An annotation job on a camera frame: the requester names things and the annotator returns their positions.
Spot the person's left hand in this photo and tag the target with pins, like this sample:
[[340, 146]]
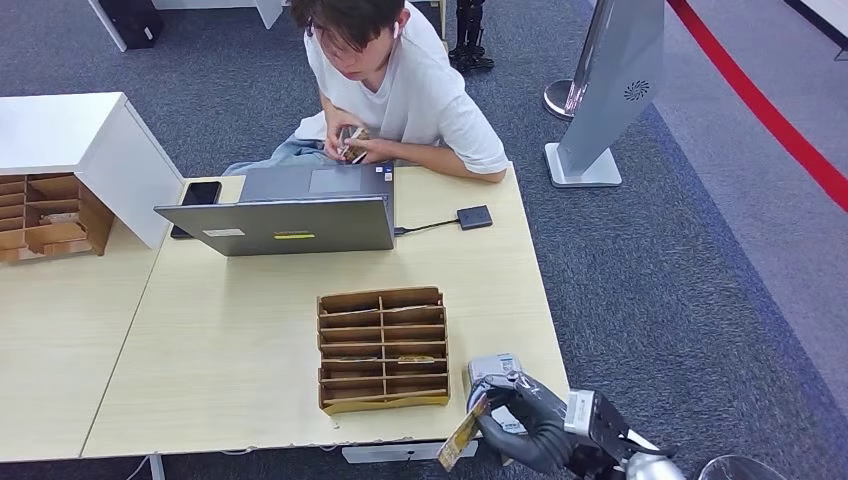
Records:
[[378, 151]]

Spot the person's right hand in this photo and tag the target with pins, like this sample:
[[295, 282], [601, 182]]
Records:
[[334, 129]]

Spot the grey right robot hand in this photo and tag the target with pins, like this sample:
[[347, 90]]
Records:
[[536, 437]]

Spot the person's stack of cards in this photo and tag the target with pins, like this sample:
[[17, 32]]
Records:
[[352, 142]]

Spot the person's left forearm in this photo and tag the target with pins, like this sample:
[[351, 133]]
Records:
[[450, 162]]

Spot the person's right forearm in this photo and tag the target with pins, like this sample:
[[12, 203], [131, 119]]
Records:
[[329, 106]]

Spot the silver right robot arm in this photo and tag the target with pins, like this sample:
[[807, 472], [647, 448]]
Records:
[[652, 467]]

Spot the person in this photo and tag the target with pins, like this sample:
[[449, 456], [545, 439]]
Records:
[[417, 93]]

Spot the white ID card reader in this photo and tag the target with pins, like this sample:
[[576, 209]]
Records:
[[493, 364]]

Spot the small black square reader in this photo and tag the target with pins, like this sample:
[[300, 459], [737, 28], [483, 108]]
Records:
[[475, 217]]

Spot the wooden card slot rack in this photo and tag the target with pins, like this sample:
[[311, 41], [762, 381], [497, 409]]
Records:
[[384, 391]]

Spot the grey laptop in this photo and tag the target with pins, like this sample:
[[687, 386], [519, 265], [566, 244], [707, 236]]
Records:
[[298, 225]]

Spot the white earbud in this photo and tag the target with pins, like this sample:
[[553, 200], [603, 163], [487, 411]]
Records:
[[397, 30]]

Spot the black robot legs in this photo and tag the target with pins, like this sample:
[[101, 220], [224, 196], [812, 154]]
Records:
[[472, 40]]

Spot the black smartphone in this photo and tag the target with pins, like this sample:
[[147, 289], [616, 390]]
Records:
[[199, 194]]

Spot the clear round dome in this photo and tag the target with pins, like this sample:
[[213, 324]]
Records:
[[742, 470]]

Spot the black box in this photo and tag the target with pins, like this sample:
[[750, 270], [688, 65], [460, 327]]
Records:
[[132, 20]]

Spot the grey kiosk stand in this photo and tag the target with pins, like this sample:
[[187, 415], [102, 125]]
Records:
[[616, 79]]

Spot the white cabinet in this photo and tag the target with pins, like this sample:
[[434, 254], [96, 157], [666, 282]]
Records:
[[60, 129]]

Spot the wooden pigeonhole organizer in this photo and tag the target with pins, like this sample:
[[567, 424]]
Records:
[[60, 232]]

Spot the white table leg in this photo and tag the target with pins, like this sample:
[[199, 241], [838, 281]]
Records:
[[157, 469]]

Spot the white desk with black edge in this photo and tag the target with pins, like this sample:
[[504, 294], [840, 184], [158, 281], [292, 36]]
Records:
[[835, 10]]

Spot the white under-desk bracket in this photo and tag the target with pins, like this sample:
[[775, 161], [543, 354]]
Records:
[[397, 452]]

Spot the chrome stanchion post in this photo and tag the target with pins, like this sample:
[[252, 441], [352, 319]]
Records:
[[560, 98]]

